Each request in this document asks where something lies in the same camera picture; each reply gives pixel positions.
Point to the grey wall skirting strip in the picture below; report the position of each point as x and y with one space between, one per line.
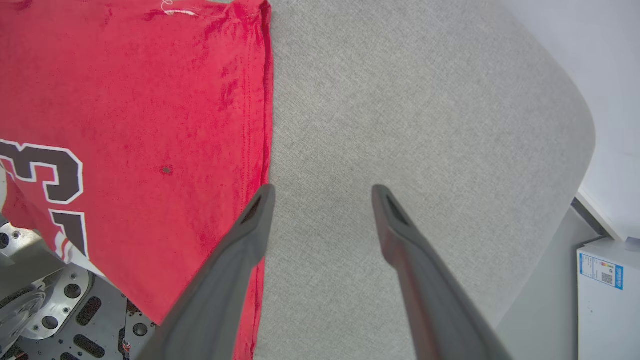
590 215

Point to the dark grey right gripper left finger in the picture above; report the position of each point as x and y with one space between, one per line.
215 300

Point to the perforated metal robot base plate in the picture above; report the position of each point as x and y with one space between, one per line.
65 310

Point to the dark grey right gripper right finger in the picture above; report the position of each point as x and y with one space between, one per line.
440 310

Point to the red jersey with white trim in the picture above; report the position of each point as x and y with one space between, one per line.
125 75

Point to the white box with blue label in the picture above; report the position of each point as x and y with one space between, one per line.
610 320

